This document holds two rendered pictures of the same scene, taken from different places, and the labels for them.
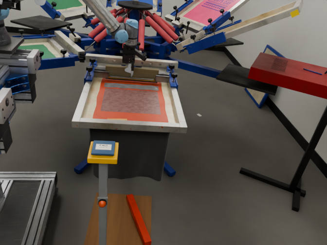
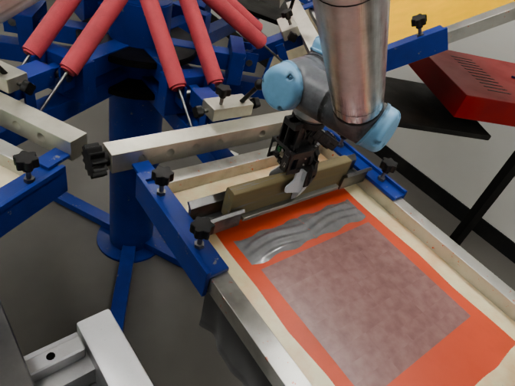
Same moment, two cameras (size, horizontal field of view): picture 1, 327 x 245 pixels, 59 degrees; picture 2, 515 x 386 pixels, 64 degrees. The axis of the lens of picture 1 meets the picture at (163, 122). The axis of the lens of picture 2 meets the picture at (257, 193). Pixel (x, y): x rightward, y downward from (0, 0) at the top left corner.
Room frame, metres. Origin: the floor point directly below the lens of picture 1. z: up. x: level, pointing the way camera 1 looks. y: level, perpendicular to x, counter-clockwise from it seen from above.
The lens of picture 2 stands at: (1.26, 0.78, 1.60)
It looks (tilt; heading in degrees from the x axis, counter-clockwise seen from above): 39 degrees down; 322
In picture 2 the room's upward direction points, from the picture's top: 16 degrees clockwise
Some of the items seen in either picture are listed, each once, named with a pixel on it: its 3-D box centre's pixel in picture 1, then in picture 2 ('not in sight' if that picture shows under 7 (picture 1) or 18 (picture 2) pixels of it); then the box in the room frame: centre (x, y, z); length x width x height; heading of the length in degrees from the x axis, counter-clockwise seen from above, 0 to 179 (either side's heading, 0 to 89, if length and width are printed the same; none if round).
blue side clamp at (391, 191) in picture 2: (171, 80); (355, 169); (1.89, -0.02, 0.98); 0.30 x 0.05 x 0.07; 9
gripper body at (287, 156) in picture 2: (129, 53); (298, 141); (1.82, 0.28, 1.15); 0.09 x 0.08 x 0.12; 99
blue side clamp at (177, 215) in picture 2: (91, 74); (177, 227); (1.81, 0.53, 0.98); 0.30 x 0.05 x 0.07; 9
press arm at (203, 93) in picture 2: not in sight; (214, 110); (2.17, 0.31, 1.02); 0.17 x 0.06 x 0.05; 9
